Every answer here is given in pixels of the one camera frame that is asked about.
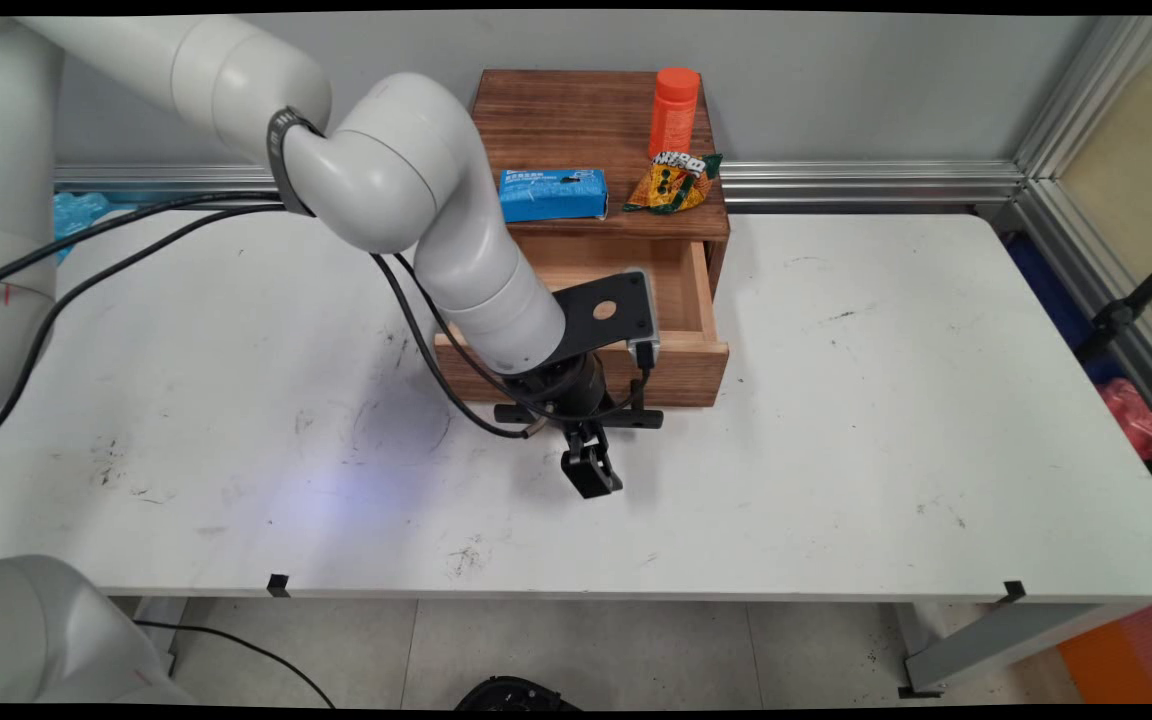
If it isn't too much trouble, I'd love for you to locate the grey table leg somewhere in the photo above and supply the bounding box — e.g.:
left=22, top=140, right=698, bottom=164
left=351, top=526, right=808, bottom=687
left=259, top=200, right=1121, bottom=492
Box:
left=896, top=600, right=1152, bottom=698

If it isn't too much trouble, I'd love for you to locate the blue rectangular box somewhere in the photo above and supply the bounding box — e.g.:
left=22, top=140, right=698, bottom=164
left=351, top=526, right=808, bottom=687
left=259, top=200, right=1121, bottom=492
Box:
left=498, top=167, right=609, bottom=223

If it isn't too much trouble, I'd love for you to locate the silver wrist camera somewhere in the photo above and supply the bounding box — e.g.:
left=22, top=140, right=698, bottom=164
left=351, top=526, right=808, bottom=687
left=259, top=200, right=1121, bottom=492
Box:
left=626, top=268, right=660, bottom=371

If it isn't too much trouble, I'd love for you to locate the black wrist mount bracket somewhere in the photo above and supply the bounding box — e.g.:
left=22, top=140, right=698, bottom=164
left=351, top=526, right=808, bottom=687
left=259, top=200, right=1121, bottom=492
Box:
left=551, top=270, right=659, bottom=369

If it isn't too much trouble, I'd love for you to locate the black tripod leg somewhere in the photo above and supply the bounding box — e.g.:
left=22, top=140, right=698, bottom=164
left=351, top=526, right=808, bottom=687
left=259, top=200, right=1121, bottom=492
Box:
left=1076, top=240, right=1152, bottom=361

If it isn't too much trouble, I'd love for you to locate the aluminium frame post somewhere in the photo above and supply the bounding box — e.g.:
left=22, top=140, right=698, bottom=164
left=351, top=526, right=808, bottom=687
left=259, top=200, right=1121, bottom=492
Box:
left=1014, top=15, right=1152, bottom=181

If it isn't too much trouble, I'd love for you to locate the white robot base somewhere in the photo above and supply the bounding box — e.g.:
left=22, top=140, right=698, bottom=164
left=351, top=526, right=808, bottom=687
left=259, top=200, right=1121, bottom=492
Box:
left=0, top=555, right=197, bottom=704

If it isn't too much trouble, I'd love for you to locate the yellow green snack bag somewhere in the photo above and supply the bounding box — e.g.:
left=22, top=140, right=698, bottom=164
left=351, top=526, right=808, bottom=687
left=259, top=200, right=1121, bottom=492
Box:
left=623, top=150, right=724, bottom=215

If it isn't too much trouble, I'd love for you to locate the black floor cable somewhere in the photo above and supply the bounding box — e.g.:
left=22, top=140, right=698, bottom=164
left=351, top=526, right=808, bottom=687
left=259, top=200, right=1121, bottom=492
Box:
left=134, top=620, right=337, bottom=708

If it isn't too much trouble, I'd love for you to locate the aluminium side rail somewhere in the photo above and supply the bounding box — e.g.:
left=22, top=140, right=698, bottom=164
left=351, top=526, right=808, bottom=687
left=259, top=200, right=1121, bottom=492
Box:
left=996, top=178, right=1152, bottom=451

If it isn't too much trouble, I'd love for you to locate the pink plastic bag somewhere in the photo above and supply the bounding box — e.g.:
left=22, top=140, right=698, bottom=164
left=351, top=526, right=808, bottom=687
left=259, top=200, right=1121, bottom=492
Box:
left=1096, top=378, right=1152, bottom=461

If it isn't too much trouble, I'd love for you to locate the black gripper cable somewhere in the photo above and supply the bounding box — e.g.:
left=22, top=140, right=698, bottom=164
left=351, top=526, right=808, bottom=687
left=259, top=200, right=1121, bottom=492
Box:
left=0, top=205, right=532, bottom=459

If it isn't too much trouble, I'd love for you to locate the black round floor object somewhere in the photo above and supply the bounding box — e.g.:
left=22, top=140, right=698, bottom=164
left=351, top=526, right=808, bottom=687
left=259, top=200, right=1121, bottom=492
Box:
left=454, top=676, right=582, bottom=711

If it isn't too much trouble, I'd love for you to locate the black cable strap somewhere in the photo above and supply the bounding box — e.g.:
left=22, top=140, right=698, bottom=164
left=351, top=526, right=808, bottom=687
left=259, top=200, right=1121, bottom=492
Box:
left=266, top=107, right=325, bottom=218

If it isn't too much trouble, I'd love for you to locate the orange plastic bottle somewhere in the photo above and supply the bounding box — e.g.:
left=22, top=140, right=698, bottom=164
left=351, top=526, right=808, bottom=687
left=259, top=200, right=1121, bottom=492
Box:
left=648, top=67, right=702, bottom=161

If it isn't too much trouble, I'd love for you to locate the black camera cable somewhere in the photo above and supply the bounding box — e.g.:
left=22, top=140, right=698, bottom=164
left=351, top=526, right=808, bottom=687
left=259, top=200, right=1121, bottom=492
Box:
left=0, top=193, right=652, bottom=421

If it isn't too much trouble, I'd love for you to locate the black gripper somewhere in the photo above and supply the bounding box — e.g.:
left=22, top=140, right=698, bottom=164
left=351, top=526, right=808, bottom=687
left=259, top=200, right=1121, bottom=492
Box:
left=506, top=355, right=624, bottom=499

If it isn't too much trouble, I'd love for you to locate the wooden drawer with black handle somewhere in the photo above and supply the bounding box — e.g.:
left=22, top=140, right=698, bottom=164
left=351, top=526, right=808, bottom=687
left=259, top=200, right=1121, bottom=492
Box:
left=433, top=238, right=730, bottom=431

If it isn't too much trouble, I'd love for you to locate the blue bin under table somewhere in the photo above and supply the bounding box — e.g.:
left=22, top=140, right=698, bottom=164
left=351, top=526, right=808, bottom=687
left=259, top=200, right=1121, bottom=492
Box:
left=1001, top=235, right=1122, bottom=386

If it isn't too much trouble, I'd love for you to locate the blue bubble wrap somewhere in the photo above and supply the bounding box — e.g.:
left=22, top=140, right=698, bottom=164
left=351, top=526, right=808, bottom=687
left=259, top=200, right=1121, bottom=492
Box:
left=53, top=192, right=112, bottom=263

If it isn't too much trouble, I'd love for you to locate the orange box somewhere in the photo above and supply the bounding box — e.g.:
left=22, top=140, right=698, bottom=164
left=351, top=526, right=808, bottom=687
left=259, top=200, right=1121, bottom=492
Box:
left=1056, top=603, right=1152, bottom=704

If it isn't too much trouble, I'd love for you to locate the aluminium wall rail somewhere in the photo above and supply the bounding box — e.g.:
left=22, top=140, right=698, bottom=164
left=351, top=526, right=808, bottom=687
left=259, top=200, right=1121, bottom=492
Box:
left=54, top=158, right=1027, bottom=213

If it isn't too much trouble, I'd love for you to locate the brown wooden drawer cabinet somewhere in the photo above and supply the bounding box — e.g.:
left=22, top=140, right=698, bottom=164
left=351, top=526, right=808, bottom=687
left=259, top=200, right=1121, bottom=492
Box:
left=471, top=68, right=732, bottom=301

